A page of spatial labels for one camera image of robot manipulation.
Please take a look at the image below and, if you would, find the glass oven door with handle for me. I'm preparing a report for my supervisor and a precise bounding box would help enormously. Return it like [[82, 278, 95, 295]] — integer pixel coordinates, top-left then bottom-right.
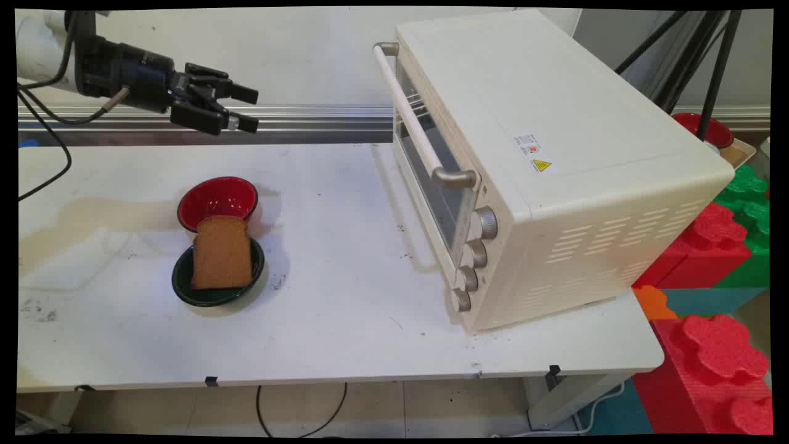
[[372, 42, 481, 275]]

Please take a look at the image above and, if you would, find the beige cardboard tray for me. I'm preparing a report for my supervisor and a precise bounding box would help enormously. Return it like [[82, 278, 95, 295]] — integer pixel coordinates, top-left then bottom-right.
[[709, 137, 758, 170]]

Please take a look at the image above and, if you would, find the large red foam block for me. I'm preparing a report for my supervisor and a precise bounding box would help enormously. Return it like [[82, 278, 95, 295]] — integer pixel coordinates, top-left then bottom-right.
[[632, 314, 774, 435]]

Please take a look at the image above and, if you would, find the white label sticker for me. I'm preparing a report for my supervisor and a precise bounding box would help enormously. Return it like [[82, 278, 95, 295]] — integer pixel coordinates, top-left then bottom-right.
[[513, 133, 543, 158]]

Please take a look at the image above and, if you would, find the white table leg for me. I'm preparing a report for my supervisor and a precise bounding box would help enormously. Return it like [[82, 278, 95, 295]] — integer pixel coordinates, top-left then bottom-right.
[[46, 390, 84, 426], [524, 370, 636, 430]]

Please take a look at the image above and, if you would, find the orange foam block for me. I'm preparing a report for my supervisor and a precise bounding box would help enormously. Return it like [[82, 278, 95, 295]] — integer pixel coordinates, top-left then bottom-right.
[[632, 285, 679, 321]]

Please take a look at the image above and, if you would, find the aluminium rail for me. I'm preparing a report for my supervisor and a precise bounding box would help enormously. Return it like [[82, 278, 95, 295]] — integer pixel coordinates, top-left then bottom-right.
[[17, 104, 771, 146]]

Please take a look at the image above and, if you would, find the red bowl with black rim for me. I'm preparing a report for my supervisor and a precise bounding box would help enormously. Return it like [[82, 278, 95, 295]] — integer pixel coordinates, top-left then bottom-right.
[[178, 176, 260, 234]]

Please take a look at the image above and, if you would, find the small red foam block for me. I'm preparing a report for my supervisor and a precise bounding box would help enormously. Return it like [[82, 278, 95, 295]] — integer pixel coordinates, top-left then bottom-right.
[[632, 202, 753, 289]]

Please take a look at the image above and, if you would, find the teal foam floor mat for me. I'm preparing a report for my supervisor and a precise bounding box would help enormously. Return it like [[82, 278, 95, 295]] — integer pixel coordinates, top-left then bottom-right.
[[576, 379, 654, 435]]

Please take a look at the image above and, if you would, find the black cable with metal plug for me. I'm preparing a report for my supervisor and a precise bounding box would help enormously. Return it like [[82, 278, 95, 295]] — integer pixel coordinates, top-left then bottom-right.
[[17, 85, 131, 126]]

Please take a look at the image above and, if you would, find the brown bread slice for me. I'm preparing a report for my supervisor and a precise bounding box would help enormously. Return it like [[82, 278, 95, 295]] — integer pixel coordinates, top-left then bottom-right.
[[191, 215, 253, 290]]

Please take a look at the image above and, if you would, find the teal foam block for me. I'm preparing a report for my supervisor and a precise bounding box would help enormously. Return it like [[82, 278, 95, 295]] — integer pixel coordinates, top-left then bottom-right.
[[660, 287, 768, 318]]

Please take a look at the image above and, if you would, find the red bowl behind oven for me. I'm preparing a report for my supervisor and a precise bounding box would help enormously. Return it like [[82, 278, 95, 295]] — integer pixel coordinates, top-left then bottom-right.
[[671, 112, 734, 149]]

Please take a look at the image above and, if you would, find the black floor cable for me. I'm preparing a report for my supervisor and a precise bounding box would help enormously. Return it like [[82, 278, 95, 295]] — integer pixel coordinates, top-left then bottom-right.
[[256, 384, 348, 438]]

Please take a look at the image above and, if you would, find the dark green bowl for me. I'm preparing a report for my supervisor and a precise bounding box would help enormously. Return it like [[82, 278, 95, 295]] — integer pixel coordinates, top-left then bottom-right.
[[171, 237, 266, 308]]

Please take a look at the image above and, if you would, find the green foam block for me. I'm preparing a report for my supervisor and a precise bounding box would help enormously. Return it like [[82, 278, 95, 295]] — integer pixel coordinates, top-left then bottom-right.
[[714, 163, 771, 288]]

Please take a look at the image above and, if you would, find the white floor cable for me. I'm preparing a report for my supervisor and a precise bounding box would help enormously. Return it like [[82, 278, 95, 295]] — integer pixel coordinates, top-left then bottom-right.
[[493, 381, 626, 437]]

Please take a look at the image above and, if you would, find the long black arm cable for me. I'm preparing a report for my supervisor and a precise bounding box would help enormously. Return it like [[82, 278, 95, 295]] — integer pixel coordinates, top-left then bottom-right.
[[17, 92, 73, 203]]

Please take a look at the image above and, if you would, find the black tripod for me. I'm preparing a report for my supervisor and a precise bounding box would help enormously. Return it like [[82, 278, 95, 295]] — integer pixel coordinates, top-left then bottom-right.
[[616, 9, 743, 142]]

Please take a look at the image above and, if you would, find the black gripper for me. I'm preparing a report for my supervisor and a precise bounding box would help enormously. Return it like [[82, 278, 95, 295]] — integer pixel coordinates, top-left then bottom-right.
[[74, 35, 260, 136]]

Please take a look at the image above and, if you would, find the cream toaster oven body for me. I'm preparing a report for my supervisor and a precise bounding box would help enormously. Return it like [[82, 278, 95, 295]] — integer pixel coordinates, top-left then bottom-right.
[[392, 9, 735, 334]]

